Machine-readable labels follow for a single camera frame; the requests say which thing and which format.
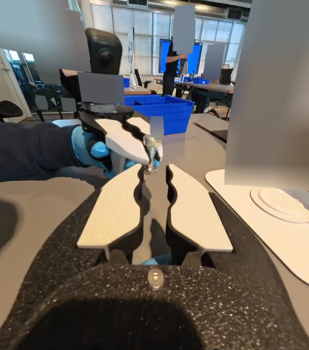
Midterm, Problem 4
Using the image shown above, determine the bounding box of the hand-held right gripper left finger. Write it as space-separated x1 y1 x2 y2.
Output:
77 164 145 250

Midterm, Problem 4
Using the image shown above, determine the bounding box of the brown office table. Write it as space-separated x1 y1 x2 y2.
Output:
154 78 235 112

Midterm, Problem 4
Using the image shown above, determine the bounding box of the black office chair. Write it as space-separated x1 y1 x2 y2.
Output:
134 68 158 95

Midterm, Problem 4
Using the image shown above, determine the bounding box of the white stand base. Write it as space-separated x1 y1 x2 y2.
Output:
205 169 309 293

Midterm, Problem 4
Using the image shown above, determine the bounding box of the person's left hand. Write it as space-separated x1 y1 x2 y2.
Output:
72 125 138 179

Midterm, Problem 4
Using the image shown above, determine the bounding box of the blue wall screen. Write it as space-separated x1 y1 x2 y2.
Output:
159 38 203 75

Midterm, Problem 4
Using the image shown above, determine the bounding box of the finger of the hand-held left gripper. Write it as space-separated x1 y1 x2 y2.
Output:
95 118 158 176
128 116 155 138

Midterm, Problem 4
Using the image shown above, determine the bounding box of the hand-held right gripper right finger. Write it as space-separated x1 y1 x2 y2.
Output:
165 164 234 252

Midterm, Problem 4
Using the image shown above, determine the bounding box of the steel bolt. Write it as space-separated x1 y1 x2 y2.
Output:
143 148 160 175

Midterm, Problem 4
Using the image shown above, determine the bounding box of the black flat pad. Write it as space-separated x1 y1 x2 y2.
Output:
193 122 229 144

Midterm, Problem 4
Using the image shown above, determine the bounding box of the steel hex nut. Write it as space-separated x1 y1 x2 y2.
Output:
143 136 162 150

